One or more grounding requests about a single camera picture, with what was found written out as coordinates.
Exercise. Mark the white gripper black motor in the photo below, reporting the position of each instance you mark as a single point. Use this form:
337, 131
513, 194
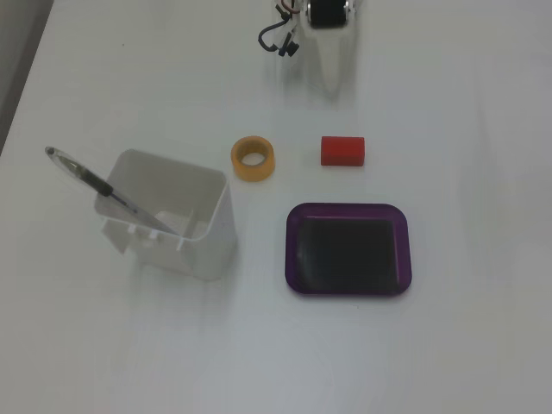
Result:
329, 15

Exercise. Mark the red rectangular block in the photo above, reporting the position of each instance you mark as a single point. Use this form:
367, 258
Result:
343, 151

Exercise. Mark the yellow tape roll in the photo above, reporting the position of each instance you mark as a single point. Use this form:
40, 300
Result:
259, 172

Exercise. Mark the purple rectangular tray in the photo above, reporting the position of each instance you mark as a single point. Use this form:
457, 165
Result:
345, 254

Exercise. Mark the white plastic container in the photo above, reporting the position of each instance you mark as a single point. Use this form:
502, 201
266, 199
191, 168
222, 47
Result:
211, 254

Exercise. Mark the clear black ballpoint pen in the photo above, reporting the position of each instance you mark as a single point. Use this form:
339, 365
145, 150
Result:
101, 185

